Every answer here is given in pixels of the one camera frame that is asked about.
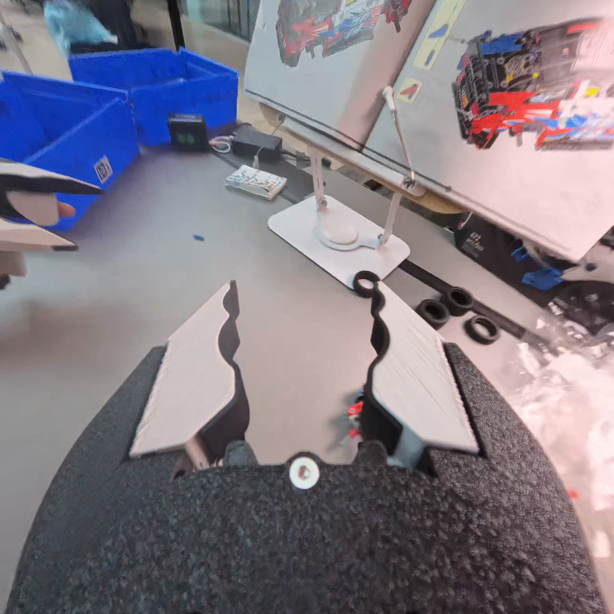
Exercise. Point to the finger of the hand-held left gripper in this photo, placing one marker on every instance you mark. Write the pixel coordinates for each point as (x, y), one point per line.
(24, 238)
(29, 175)

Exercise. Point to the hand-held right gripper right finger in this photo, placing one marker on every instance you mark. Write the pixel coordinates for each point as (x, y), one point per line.
(417, 383)

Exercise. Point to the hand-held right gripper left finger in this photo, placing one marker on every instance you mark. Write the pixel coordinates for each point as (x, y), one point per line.
(192, 383)

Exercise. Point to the blue plastic bin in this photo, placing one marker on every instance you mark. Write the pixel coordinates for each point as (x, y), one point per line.
(182, 91)
(62, 124)

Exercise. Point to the grey desk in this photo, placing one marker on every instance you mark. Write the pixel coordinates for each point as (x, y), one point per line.
(144, 297)

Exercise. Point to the small red toy pieces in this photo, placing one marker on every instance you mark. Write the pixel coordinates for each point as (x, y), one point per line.
(355, 408)

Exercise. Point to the black toy tyre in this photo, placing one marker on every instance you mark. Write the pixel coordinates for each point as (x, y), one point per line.
(357, 288)
(451, 304)
(475, 333)
(424, 314)

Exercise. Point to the black strip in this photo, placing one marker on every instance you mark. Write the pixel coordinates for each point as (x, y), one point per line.
(422, 273)

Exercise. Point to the clear plastic bags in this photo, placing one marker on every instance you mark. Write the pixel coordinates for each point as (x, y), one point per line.
(566, 398)

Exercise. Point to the black printed bag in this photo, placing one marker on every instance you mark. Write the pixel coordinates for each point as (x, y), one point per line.
(484, 249)

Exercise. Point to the light blue cloth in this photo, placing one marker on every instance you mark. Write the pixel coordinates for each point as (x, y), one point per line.
(76, 21)

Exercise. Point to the blue toy brick assembly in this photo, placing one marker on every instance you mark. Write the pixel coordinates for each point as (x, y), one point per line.
(542, 278)

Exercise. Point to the black digital timer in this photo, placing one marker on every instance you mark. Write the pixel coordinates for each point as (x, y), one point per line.
(188, 134)

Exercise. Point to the white book stand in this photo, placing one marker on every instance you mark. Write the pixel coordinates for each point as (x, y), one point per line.
(307, 228)

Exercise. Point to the open instruction book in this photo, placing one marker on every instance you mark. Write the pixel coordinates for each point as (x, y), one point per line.
(503, 192)

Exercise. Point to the black power adapter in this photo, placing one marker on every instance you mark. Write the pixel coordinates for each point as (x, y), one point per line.
(256, 142)

